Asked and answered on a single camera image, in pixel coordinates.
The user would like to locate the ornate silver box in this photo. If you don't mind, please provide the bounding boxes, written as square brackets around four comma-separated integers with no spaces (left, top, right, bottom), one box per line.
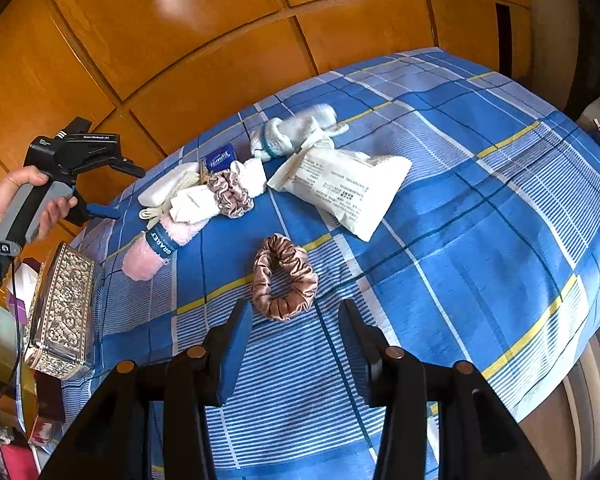
[22,241,101,381]

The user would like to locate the pink fluffy towel blue band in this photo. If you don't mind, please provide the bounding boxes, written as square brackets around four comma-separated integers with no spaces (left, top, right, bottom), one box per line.
[121,215,206,282]

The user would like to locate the wooden wardrobe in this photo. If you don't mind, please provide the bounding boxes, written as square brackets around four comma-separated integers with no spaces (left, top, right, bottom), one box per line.
[0,0,536,241]

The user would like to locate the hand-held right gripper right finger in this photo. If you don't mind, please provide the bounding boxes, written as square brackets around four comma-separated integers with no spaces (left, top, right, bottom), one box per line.
[338,299,551,480]

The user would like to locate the black cable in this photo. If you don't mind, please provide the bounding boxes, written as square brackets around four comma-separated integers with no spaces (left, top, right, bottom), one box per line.
[0,255,23,416]

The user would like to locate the pink satin scrunchie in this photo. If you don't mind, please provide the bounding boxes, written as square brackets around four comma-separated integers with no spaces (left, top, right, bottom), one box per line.
[207,170,255,219]

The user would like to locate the white printed drawstring pouch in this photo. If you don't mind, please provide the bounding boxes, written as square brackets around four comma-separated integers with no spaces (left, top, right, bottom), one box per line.
[266,134,413,242]

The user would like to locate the dark red box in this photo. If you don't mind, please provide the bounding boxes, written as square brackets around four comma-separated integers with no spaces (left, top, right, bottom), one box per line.
[32,372,66,423]

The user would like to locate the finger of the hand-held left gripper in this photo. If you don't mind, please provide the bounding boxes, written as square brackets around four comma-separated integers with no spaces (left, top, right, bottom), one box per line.
[70,194,127,227]
[111,156,147,179]

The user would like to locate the white socks with teal band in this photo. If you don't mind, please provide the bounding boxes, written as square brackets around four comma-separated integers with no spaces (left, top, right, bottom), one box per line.
[250,103,350,162]

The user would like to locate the person's left hand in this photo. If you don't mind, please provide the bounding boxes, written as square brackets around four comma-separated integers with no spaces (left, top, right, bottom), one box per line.
[0,166,79,242]

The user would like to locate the blue plaid bed sheet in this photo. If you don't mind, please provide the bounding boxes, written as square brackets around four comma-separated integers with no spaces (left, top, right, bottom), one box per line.
[60,47,600,480]

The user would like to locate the red patterned box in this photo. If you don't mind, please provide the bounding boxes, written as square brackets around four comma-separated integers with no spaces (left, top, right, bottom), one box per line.
[27,417,63,448]

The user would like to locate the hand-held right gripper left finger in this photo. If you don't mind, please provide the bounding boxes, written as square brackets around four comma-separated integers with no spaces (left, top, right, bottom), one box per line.
[39,299,255,480]

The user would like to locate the cream fabric pouch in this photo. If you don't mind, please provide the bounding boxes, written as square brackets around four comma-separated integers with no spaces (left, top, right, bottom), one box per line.
[138,170,201,221]

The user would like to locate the small blue packet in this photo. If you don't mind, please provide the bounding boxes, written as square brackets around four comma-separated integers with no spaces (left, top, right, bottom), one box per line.
[200,144,238,173]

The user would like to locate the brown satin scrunchie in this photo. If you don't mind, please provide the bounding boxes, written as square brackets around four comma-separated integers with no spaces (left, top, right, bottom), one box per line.
[251,233,319,322]

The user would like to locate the white fluffy cloth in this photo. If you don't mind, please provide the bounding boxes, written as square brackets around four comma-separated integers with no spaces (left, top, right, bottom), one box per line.
[230,158,267,196]

